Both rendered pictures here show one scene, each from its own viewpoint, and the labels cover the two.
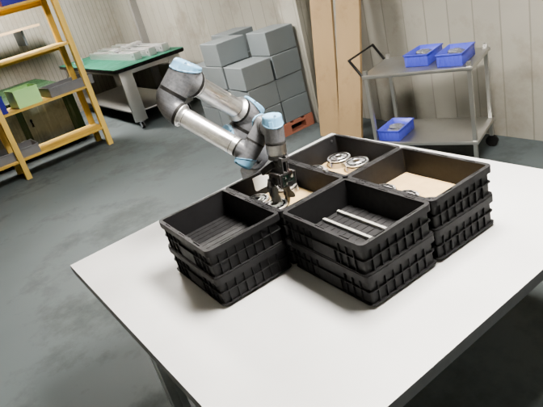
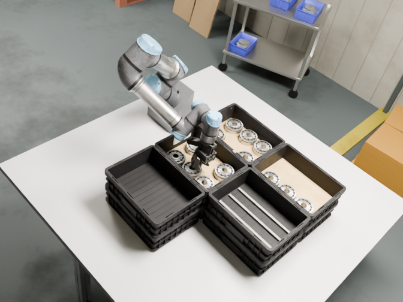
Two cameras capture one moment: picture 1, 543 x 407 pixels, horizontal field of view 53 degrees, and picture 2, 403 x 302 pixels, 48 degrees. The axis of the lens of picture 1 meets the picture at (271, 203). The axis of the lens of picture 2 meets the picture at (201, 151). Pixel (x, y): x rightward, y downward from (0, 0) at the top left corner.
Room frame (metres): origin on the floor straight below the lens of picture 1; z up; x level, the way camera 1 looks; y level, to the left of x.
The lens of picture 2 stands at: (0.42, 0.55, 2.54)
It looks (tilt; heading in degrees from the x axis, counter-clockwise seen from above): 45 degrees down; 338
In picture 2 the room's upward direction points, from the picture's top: 11 degrees clockwise
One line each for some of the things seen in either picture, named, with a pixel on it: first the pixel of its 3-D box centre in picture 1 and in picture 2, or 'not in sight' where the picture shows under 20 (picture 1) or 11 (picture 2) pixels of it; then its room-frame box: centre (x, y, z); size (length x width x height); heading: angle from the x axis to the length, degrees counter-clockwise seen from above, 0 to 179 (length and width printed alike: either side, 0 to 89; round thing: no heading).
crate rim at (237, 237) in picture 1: (216, 220); (154, 183); (1.76, 0.21, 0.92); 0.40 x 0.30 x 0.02; 28
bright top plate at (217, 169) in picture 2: not in sight; (224, 171); (1.84, -0.18, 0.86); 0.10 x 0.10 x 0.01
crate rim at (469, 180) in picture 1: (415, 174); (298, 178); (1.69, -0.51, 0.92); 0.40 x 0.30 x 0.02; 28
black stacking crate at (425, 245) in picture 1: (360, 251); (251, 226); (1.55, -0.25, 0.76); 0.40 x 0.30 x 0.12; 28
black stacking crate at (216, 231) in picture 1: (220, 232); (153, 189); (1.76, 0.21, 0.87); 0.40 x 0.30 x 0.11; 28
